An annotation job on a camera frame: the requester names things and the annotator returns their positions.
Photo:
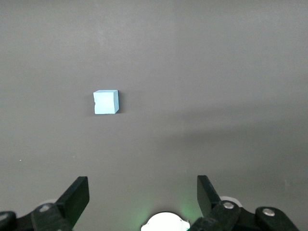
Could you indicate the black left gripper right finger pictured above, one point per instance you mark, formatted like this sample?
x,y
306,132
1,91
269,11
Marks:
x,y
207,195

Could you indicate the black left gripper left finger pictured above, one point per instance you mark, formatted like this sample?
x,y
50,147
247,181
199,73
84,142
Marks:
x,y
72,199

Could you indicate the light blue foam block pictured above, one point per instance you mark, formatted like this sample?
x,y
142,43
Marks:
x,y
104,103

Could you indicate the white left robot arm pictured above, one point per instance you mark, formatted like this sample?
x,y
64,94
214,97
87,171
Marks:
x,y
164,222

